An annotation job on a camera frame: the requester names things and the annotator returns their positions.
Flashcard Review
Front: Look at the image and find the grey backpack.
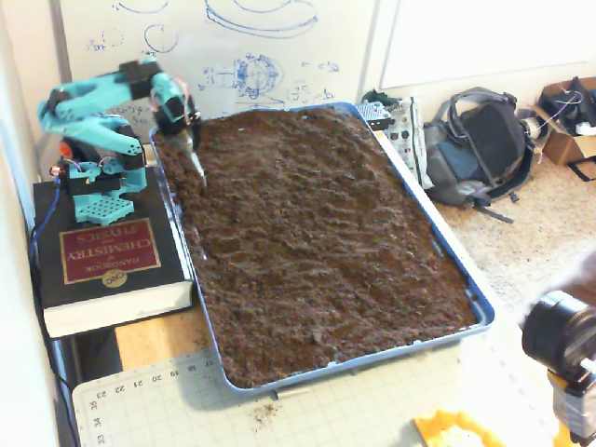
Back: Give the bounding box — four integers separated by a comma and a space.
422, 87, 536, 224

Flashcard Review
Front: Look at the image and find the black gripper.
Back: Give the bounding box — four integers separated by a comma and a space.
153, 95, 204, 151

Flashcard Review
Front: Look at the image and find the blue plastic tray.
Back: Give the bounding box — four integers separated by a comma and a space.
148, 101, 495, 398

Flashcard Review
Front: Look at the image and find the black controller block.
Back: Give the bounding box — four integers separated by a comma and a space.
59, 138, 90, 162

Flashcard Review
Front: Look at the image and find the pale green cutting mat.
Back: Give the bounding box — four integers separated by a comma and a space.
72, 320, 567, 447

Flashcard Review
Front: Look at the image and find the blue cable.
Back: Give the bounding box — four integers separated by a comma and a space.
28, 179, 64, 269

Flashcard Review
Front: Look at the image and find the white printed plastic bag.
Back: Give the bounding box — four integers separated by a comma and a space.
386, 96, 437, 190

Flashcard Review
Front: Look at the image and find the whiteboard with blue drawings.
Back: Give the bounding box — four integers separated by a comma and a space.
50, 0, 379, 145

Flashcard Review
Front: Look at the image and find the black chemistry physics handbook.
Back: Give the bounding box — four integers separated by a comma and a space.
31, 165, 196, 340

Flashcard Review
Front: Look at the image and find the black lens camera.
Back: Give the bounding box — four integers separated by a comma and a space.
520, 289, 596, 446

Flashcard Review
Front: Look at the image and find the silver foil scoop plate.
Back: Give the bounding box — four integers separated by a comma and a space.
179, 134, 209, 185

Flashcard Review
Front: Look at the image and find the brown soil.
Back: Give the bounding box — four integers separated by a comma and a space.
152, 105, 480, 390

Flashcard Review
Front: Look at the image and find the blank white board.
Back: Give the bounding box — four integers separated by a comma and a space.
377, 0, 596, 90

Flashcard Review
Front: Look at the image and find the yellow plastic piece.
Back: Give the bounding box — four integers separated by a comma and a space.
413, 407, 513, 447

